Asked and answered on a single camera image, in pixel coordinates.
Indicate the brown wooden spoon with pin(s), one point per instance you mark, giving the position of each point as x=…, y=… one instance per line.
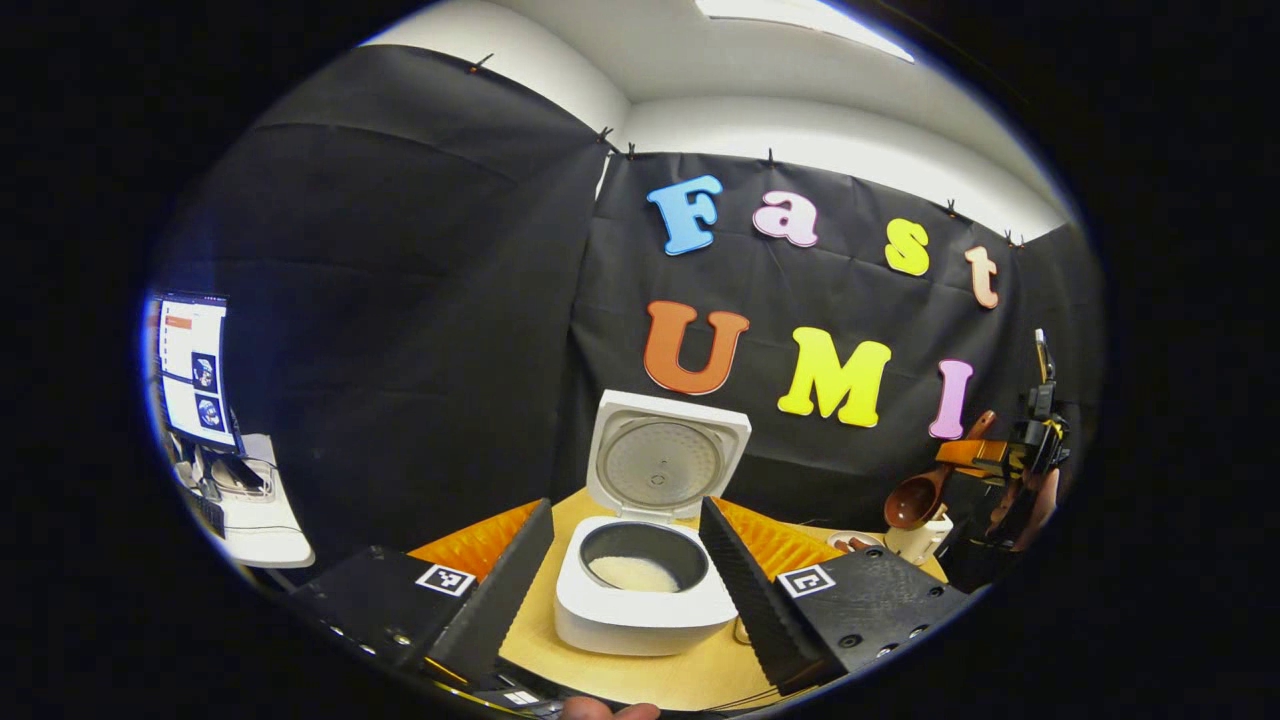
x=912, y=500

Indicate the white round plate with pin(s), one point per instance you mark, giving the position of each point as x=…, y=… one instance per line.
x=838, y=542

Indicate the computer monitor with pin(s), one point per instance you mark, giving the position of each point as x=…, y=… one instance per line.
x=195, y=370

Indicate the white toaster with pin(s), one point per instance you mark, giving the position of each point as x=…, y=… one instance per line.
x=915, y=545

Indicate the white side table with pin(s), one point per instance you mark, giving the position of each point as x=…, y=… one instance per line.
x=265, y=535

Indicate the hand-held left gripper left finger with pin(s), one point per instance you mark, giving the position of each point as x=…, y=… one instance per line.
x=510, y=590

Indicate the white rice cooker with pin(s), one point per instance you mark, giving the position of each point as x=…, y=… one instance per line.
x=640, y=620

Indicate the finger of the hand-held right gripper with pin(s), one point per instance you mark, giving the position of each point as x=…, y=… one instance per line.
x=975, y=457

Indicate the ceiling light panel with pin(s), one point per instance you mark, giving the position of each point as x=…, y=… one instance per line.
x=800, y=20

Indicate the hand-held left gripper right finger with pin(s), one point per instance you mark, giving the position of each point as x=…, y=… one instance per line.
x=745, y=600

